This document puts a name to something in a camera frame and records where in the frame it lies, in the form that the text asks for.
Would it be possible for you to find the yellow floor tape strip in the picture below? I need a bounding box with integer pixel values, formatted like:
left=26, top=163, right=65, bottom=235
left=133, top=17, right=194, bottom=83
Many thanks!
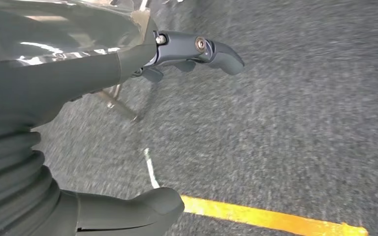
left=181, top=195, right=370, bottom=236

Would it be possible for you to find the white floor tape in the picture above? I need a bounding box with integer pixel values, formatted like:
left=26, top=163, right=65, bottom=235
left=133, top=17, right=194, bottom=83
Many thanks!
left=143, top=148, right=161, bottom=190

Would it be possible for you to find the clear plastic film wrap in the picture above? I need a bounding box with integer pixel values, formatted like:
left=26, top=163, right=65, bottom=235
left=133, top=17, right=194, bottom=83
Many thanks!
left=0, top=0, right=152, bottom=71

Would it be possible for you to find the metal stand leg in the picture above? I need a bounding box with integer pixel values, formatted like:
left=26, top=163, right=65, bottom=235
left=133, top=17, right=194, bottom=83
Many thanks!
left=93, top=83, right=144, bottom=124

